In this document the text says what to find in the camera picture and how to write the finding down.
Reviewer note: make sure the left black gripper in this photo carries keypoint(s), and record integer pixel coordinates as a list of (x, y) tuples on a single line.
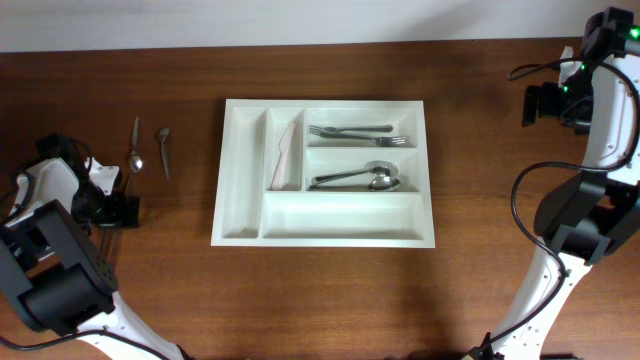
[(127, 211)]

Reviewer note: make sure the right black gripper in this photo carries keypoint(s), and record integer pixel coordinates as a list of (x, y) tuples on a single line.
[(532, 105)]

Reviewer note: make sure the silver fork slanted handle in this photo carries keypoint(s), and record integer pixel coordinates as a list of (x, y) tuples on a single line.
[(398, 141)]

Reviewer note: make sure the silver tablespoon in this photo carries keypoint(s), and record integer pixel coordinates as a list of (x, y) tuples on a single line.
[(378, 184), (376, 167)]

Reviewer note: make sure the white plastic knife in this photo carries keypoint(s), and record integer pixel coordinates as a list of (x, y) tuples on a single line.
[(284, 146)]

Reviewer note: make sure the silver fork with round handle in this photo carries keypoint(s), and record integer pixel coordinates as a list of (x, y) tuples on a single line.
[(377, 129)]

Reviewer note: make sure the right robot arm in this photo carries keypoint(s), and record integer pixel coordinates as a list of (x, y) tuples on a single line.
[(595, 212)]

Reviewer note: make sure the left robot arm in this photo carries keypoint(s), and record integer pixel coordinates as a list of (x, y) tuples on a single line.
[(53, 275)]

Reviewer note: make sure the small silver teaspoon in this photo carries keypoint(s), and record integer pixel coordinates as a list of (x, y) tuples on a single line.
[(135, 161)]

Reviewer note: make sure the small dark teaspoon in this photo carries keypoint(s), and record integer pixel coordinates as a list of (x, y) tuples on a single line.
[(162, 137)]

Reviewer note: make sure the white plastic cutlery tray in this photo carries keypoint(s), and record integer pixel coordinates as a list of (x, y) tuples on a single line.
[(249, 213)]

